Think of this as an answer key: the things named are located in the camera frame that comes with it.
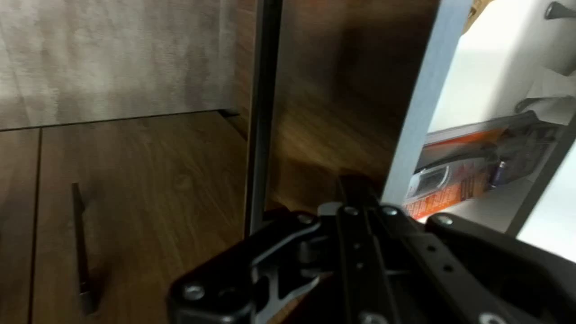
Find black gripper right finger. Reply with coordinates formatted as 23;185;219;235
359;203;576;324

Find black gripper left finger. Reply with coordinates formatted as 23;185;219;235
167;201;372;324

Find white drawer with wood front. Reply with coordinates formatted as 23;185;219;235
244;0;576;266

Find dark wood cabinet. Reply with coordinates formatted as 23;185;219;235
0;109;251;324

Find dark cabinet door handle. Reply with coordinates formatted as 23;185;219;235
70;181;98;316

